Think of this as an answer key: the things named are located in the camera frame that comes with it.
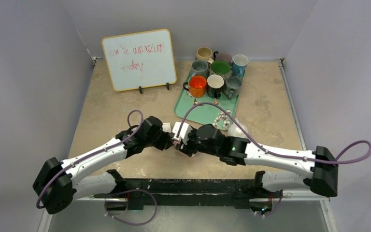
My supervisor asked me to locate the black mug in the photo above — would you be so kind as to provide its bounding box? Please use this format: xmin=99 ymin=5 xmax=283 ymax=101
xmin=206 ymin=74 xmax=224 ymax=99

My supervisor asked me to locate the grey-blue upside-down mug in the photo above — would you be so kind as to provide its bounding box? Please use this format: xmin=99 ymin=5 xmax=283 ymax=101
xmin=223 ymin=76 xmax=243 ymax=100

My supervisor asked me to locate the beige brown mug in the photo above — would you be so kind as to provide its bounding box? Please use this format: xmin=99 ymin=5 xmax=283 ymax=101
xmin=195 ymin=47 xmax=214 ymax=61

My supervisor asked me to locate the mauve purple mug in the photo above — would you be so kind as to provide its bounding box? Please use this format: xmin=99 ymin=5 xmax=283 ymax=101
xmin=213 ymin=51 xmax=233 ymax=64

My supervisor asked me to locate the orange mug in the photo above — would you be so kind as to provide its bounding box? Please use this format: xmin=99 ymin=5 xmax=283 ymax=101
xmin=183 ymin=75 xmax=207 ymax=98

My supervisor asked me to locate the cream white mug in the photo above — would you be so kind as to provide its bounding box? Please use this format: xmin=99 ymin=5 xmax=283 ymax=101
xmin=207 ymin=59 xmax=231 ymax=80

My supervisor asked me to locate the white speckled mug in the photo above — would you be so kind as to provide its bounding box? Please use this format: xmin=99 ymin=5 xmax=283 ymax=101
xmin=227 ymin=118 xmax=248 ymax=139

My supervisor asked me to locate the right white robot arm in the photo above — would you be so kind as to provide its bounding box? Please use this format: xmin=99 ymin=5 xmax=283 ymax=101
xmin=172 ymin=122 xmax=338 ymax=197

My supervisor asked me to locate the small white card box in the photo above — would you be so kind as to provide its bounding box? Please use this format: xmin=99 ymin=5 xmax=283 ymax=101
xmin=162 ymin=122 xmax=172 ymax=133

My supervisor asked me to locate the blue teal mug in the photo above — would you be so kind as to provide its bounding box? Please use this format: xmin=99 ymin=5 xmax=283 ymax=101
xmin=232 ymin=54 xmax=249 ymax=78

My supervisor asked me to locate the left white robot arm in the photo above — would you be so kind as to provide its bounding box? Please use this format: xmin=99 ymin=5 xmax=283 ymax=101
xmin=32 ymin=116 xmax=180 ymax=214

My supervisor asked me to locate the white whiteboard yellow frame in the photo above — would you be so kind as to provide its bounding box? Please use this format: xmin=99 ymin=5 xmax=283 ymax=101
xmin=101 ymin=29 xmax=177 ymax=92

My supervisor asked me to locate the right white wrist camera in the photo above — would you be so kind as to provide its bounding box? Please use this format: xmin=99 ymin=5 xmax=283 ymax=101
xmin=172 ymin=122 xmax=192 ymax=144

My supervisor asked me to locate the grey mug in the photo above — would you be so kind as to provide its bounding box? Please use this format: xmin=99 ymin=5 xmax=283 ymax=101
xmin=190 ymin=59 xmax=210 ymax=79

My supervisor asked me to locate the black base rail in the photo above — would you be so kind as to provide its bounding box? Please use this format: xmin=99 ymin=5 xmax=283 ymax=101
xmin=48 ymin=177 xmax=330 ymax=212

